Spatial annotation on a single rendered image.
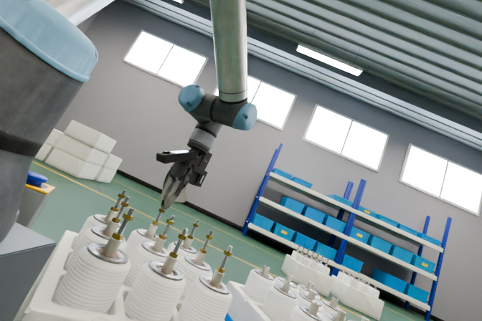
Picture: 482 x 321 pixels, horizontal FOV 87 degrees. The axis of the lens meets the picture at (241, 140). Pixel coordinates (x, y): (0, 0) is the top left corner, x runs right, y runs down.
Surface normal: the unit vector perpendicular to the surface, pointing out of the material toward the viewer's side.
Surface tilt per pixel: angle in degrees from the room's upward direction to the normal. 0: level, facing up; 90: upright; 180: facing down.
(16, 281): 90
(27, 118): 90
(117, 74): 90
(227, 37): 138
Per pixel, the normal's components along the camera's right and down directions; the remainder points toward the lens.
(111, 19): 0.04, -0.24
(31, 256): 0.91, 0.40
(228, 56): -0.11, 0.57
